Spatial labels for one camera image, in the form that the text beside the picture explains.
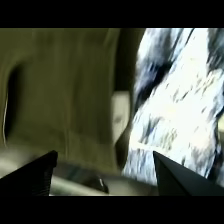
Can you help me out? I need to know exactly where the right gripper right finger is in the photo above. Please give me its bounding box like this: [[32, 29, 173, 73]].
[[152, 150, 224, 197]]

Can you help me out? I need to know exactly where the olive green garment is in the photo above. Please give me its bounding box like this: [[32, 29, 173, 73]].
[[0, 28, 146, 175]]

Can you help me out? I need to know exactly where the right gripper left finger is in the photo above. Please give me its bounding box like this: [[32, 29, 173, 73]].
[[0, 150, 59, 197]]

